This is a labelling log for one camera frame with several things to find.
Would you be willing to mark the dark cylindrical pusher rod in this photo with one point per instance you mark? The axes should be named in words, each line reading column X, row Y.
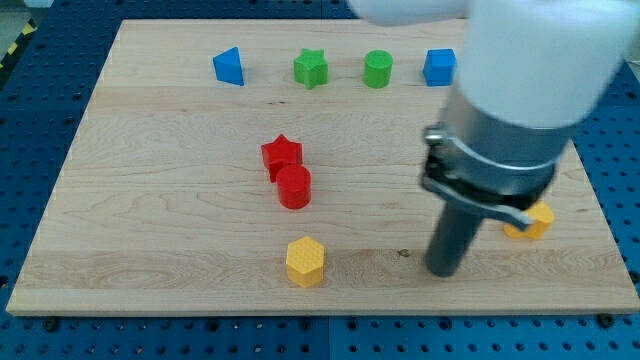
column 453, row 236

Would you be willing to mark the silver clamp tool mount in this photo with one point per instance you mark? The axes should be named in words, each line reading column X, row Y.
column 484, row 167

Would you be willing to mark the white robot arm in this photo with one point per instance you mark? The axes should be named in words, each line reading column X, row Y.
column 530, row 72

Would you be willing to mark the yellow heart block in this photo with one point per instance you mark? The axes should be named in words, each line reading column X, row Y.
column 543, row 217

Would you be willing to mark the yellow hexagon block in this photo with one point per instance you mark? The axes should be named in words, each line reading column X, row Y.
column 305, row 260

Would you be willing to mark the blue cube block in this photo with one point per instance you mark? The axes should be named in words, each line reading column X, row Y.
column 439, row 67

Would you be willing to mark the green cylinder block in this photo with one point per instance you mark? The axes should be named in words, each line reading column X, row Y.
column 377, row 68

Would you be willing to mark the red cylinder block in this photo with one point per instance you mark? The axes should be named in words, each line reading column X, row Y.
column 294, row 186

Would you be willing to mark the green star block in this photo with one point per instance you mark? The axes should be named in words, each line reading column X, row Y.
column 311, row 68

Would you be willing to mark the red star block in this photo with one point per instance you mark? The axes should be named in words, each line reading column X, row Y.
column 279, row 153

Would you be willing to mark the wooden board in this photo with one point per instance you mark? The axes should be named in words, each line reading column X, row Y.
column 164, row 207

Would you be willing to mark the blue triangle block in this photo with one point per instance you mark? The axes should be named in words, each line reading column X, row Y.
column 228, row 67

